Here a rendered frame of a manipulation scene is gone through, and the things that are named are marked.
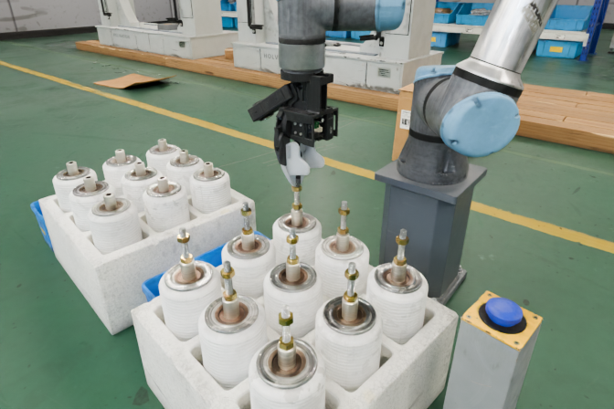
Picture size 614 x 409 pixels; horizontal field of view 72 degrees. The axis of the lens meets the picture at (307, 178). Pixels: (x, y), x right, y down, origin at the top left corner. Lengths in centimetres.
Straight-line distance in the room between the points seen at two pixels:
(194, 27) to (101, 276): 312
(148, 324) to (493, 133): 64
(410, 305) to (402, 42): 207
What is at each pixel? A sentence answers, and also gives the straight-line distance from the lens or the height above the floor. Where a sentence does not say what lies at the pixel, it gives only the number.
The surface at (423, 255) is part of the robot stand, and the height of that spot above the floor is 14.
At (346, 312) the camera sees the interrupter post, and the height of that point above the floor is 26.
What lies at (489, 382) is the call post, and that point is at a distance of 60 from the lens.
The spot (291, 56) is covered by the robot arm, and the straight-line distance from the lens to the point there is 67.
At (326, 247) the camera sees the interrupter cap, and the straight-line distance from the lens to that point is 75.
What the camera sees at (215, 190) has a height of 23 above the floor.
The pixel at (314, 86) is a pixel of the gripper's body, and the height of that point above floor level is 53.
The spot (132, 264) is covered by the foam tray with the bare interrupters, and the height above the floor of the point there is 15.
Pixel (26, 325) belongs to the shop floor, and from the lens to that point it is 115.
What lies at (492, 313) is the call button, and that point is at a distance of 56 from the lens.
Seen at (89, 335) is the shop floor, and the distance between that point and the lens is 106.
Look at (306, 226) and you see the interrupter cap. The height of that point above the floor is 25.
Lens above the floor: 68
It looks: 25 degrees down
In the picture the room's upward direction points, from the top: straight up
